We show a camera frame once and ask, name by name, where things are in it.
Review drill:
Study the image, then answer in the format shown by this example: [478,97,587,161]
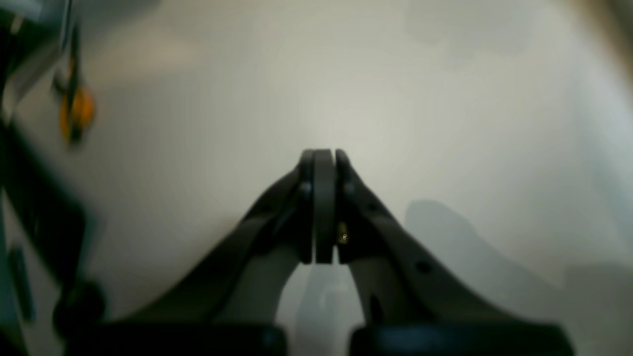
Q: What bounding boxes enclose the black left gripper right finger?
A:
[335,149,574,356]

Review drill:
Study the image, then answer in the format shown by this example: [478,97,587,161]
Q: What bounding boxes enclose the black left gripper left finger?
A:
[65,149,315,356]

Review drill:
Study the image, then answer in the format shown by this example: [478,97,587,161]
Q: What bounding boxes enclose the orange handled scissors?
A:
[51,25,96,148]

